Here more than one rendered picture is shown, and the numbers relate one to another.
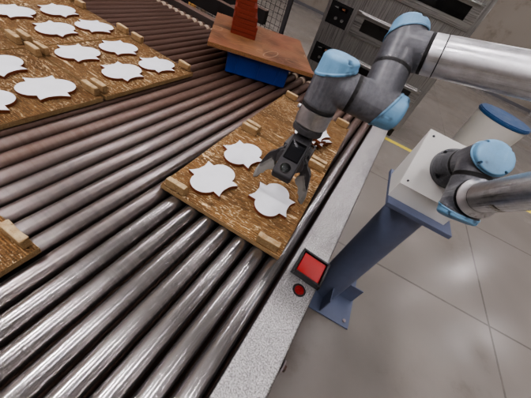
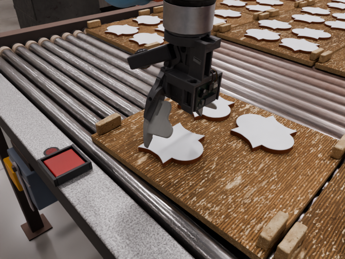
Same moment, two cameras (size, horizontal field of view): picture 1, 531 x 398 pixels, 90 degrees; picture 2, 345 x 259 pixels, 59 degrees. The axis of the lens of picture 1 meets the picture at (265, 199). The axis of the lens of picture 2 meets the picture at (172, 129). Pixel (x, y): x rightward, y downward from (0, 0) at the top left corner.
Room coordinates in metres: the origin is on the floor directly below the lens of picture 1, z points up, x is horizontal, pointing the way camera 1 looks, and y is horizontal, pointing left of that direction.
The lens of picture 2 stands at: (0.81, -0.42, 1.31)
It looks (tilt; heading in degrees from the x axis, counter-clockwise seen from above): 35 degrees down; 125
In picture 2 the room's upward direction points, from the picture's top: straight up
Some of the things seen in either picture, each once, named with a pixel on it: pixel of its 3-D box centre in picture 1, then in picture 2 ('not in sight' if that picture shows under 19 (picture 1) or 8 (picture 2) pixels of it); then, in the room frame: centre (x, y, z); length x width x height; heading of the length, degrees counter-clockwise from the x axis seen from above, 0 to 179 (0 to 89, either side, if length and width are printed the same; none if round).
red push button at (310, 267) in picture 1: (310, 268); (64, 164); (0.39, -0.17, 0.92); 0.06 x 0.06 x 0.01; 77
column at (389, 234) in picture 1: (362, 252); not in sight; (0.98, -0.59, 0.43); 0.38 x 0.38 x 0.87; 83
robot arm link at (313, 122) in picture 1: (312, 116); (189, 16); (0.57, -0.02, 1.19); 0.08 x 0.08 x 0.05
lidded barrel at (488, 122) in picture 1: (479, 141); not in sight; (3.74, -2.24, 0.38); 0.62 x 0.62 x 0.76
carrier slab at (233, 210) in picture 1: (255, 179); (217, 143); (0.60, 0.05, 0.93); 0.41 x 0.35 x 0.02; 171
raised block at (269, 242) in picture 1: (268, 242); (108, 123); (0.39, -0.05, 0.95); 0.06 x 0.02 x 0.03; 81
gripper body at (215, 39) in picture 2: (299, 145); (188, 68); (0.57, -0.02, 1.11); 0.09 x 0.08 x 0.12; 170
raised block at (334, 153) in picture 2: (250, 129); (341, 146); (0.82, 0.15, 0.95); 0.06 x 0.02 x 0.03; 81
